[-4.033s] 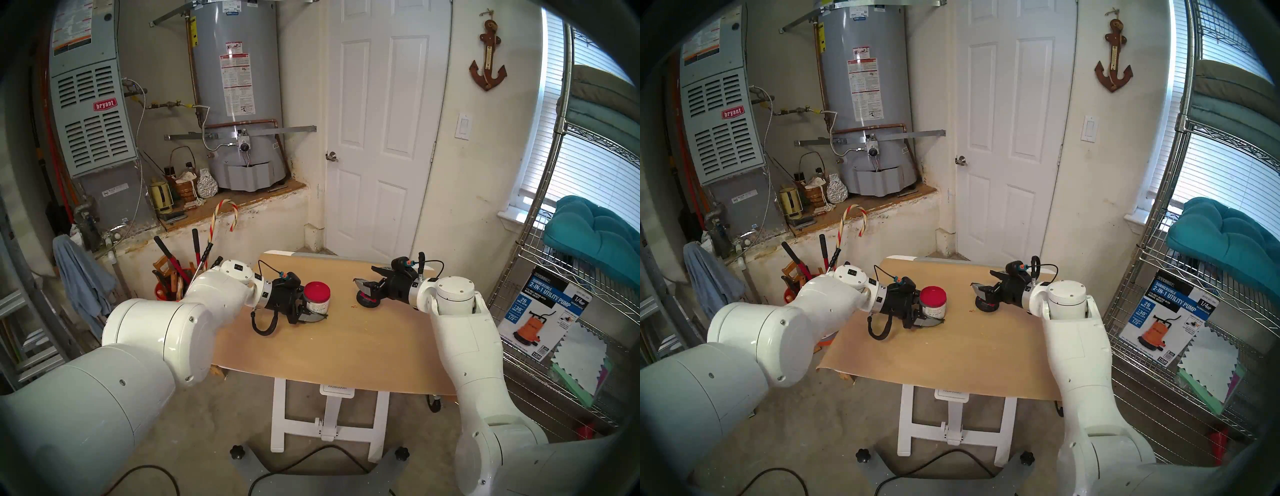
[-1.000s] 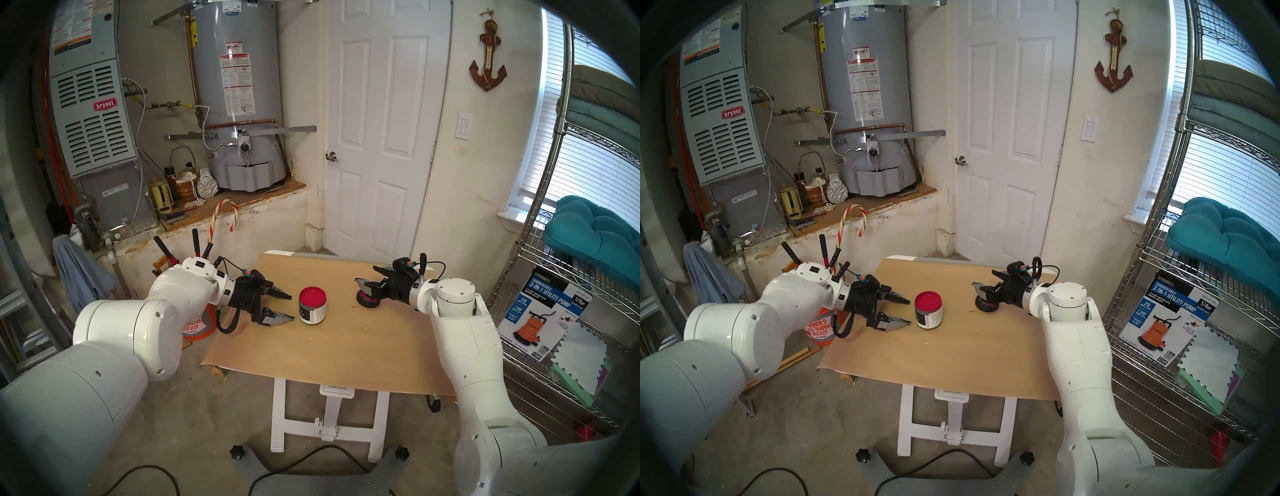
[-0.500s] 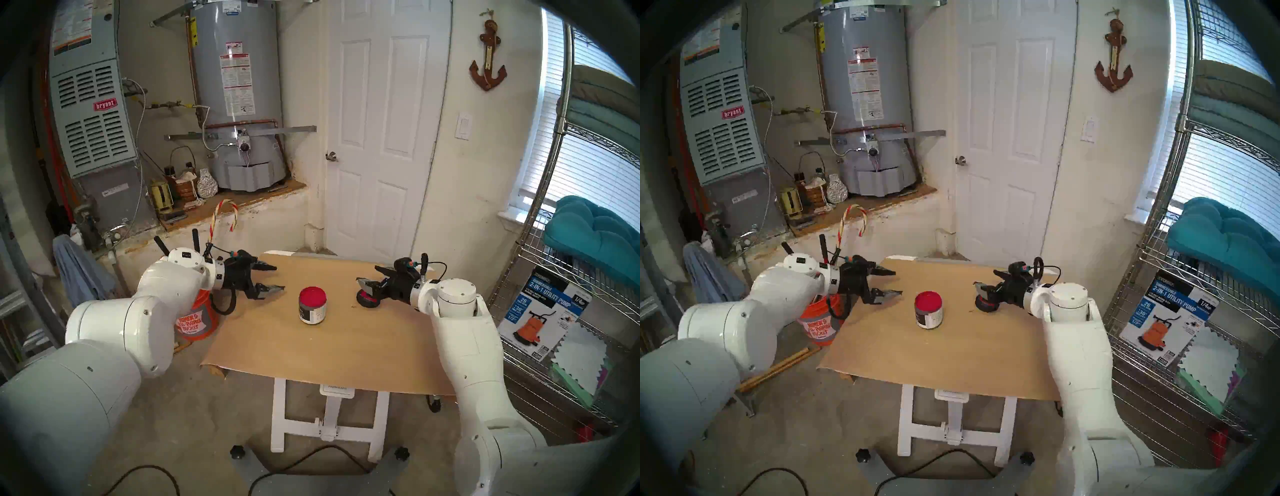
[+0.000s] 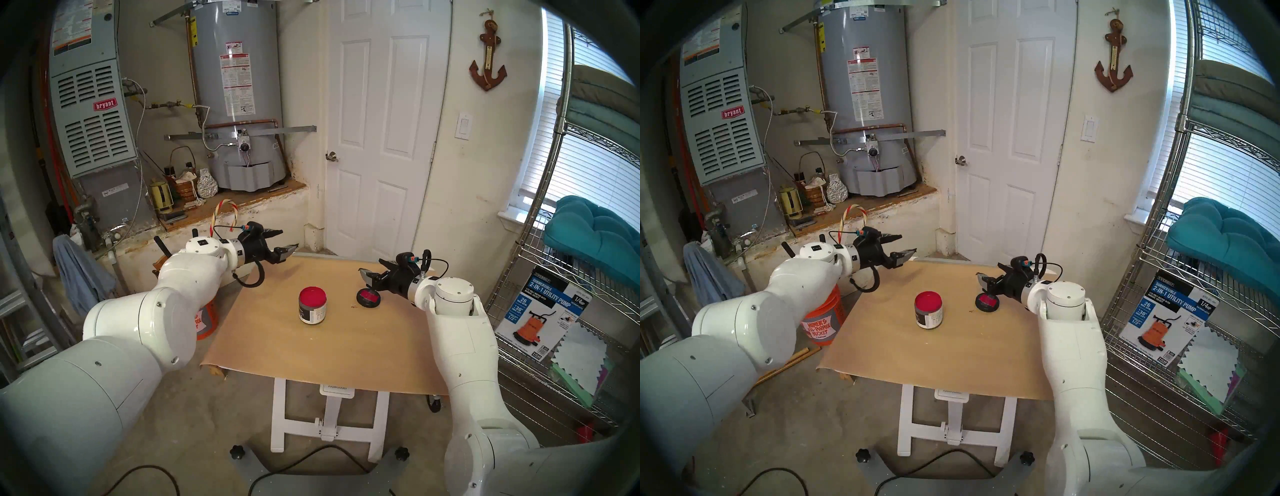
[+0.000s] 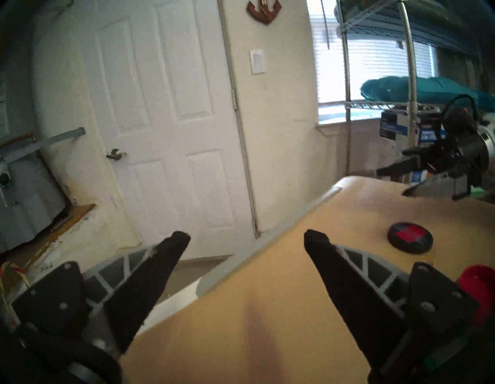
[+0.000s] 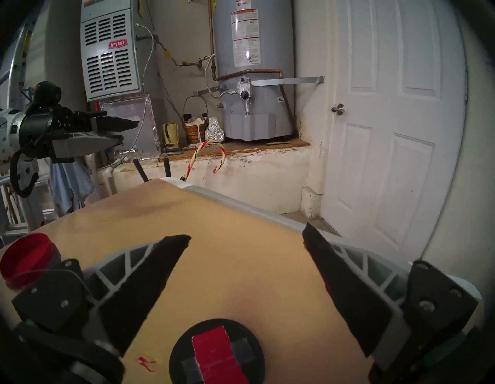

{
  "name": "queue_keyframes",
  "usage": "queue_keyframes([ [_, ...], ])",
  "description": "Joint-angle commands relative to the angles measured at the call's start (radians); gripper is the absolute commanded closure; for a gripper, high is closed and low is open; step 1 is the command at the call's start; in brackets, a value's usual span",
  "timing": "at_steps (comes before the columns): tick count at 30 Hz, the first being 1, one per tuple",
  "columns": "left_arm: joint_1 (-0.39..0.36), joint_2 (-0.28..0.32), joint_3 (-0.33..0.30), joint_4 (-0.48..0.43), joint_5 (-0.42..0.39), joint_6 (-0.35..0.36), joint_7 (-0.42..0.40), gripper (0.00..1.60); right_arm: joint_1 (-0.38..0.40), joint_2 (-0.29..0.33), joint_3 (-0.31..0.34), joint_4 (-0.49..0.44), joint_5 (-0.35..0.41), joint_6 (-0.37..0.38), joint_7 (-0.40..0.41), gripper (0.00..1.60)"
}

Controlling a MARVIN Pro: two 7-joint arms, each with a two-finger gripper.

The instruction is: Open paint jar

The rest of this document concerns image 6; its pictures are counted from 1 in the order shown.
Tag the heater gas control valve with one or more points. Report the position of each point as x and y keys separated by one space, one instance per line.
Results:
x=244 y=92

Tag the grey water heater tank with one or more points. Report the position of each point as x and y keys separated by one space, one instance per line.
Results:
x=255 y=77

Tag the metal door knob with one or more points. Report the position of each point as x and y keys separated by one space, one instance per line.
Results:
x=338 y=109

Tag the blue hanging cloth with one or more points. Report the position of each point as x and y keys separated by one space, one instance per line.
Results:
x=71 y=186

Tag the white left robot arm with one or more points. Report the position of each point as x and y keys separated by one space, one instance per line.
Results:
x=7 y=131

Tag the black grip red shaft tool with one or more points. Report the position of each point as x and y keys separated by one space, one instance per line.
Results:
x=141 y=170
x=167 y=167

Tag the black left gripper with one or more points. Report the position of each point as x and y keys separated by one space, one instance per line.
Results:
x=38 y=127

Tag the white panel door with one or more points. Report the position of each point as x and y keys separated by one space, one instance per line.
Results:
x=394 y=116

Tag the grey bryant furnace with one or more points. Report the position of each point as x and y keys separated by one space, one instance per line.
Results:
x=112 y=50

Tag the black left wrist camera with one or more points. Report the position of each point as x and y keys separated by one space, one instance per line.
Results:
x=46 y=95

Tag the white platform with wooden top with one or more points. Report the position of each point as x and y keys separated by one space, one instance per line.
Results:
x=251 y=174

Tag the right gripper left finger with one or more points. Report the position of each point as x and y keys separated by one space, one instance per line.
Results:
x=127 y=294

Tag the crumpled foil lump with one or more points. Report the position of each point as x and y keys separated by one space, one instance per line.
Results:
x=214 y=131

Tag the striped candy cane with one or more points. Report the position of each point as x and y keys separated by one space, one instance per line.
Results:
x=193 y=158

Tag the gas line with yellow valve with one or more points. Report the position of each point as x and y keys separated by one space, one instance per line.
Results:
x=185 y=63

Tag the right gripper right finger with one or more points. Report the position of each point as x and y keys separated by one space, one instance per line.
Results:
x=355 y=294

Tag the white pvc pipe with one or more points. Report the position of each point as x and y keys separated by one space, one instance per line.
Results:
x=104 y=176

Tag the aluminium step ladder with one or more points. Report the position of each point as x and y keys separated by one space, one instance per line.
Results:
x=19 y=58

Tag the black lid with red tape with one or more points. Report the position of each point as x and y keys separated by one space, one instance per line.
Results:
x=216 y=356

